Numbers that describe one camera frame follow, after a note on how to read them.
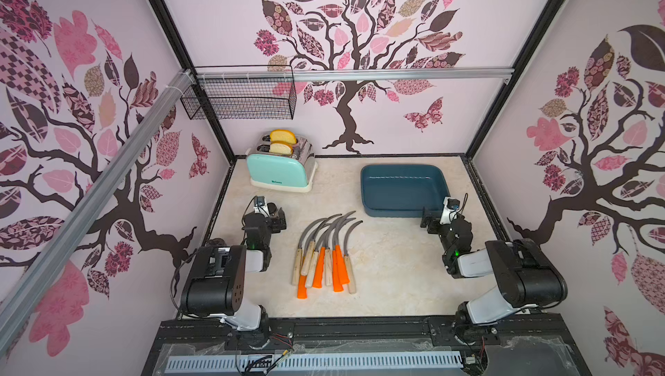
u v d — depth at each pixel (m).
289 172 1.02
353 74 0.93
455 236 0.70
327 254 0.89
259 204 0.79
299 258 0.88
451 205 0.79
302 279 0.83
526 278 0.45
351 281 0.83
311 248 0.90
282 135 1.00
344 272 0.84
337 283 0.82
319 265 0.87
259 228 0.70
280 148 0.98
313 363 0.70
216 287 0.45
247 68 0.93
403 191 1.10
